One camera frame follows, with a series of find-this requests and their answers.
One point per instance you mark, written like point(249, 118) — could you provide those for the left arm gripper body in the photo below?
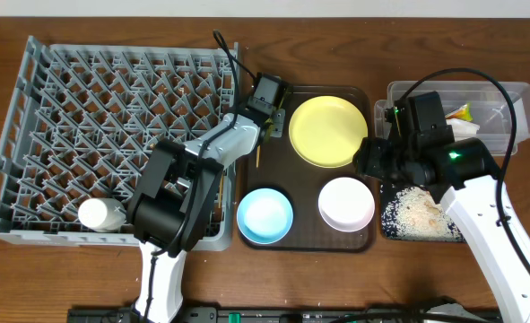
point(276, 115)

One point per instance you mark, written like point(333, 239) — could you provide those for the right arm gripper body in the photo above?
point(386, 162)

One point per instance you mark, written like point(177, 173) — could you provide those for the wooden chopstick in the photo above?
point(258, 151)
point(221, 187)

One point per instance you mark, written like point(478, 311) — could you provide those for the pink rice bowl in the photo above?
point(346, 204)

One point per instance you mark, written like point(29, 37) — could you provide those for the white paper napkin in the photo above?
point(463, 129)

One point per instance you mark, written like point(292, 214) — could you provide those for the yellow green wrapper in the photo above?
point(461, 113)

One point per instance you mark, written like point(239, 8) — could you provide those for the light blue cup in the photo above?
point(102, 214)

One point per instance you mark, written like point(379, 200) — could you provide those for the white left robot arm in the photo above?
point(175, 196)

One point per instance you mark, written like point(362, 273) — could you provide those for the black waste tray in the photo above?
point(412, 215)

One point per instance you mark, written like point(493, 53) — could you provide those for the clear plastic waste bin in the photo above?
point(488, 108)

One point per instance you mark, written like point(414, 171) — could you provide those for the yellow round plate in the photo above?
point(326, 131)

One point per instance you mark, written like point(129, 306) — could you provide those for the dark brown serving tray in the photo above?
point(282, 169)

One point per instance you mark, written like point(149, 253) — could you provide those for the light blue bowl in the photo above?
point(264, 216)

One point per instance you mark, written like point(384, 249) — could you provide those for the grey plastic dish rack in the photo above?
point(82, 122)

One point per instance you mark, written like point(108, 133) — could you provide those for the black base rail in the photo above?
point(215, 314)

